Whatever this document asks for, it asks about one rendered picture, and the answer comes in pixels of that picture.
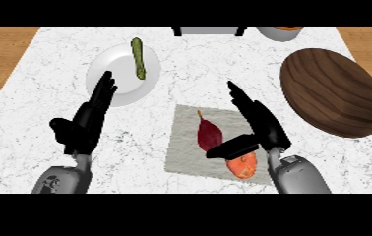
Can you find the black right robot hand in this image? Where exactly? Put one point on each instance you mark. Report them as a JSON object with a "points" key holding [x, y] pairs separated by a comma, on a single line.
{"points": [[263, 125]]}

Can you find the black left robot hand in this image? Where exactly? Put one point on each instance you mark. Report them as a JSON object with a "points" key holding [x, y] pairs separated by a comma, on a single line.
{"points": [[87, 122]]}

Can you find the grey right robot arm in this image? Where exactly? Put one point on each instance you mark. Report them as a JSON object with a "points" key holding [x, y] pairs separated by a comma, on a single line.
{"points": [[295, 172]]}

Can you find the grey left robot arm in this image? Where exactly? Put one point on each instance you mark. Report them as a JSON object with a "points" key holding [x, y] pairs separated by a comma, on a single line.
{"points": [[65, 177]]}

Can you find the dark red pear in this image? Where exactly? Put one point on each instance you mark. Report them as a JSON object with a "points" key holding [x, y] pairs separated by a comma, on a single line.
{"points": [[208, 133]]}

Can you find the grey square placemat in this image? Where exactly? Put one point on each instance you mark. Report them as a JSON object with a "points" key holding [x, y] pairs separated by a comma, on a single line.
{"points": [[186, 145]]}

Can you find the grey bowl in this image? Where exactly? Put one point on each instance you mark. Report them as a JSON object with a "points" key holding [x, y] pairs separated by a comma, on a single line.
{"points": [[279, 33]]}

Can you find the orange fruit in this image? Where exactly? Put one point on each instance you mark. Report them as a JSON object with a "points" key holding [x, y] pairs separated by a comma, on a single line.
{"points": [[242, 166]]}

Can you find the white round plate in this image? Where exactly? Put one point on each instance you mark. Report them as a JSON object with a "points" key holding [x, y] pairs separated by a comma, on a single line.
{"points": [[121, 74]]}

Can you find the brown wooden oval board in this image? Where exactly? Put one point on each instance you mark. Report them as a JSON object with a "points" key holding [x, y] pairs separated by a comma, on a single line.
{"points": [[329, 92]]}

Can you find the green cucumber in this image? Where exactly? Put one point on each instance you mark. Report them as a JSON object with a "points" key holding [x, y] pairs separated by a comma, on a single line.
{"points": [[139, 58]]}

